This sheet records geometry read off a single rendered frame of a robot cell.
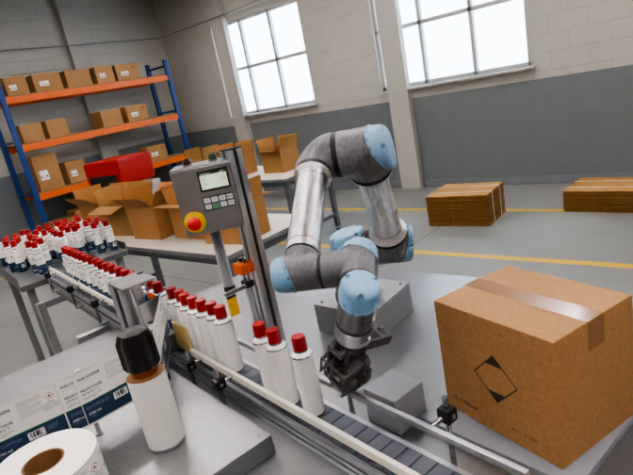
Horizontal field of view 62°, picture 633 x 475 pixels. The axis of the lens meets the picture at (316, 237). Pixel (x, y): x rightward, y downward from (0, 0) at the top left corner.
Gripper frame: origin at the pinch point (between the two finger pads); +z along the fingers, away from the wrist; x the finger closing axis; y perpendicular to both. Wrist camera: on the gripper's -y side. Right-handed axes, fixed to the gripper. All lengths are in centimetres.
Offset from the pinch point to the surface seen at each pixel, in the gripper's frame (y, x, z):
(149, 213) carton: -66, -245, 138
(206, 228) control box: -2, -58, -8
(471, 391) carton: -16.3, 20.3, -4.7
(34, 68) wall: -176, -815, 265
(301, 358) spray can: 5.6, -10.5, -4.3
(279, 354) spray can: 6.4, -17.4, 0.7
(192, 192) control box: -2, -63, -17
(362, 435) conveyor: 5.2, 9.0, 3.5
